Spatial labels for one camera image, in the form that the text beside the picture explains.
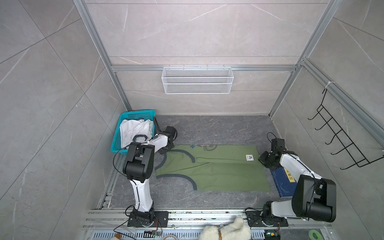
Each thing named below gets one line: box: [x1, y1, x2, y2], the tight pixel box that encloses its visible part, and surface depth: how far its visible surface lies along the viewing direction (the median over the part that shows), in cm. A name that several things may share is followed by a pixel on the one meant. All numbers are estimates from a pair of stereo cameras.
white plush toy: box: [198, 217, 252, 240], surface depth 63 cm
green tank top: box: [155, 145, 271, 192], surface depth 93 cm
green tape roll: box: [308, 229, 322, 240], surface depth 71 cm
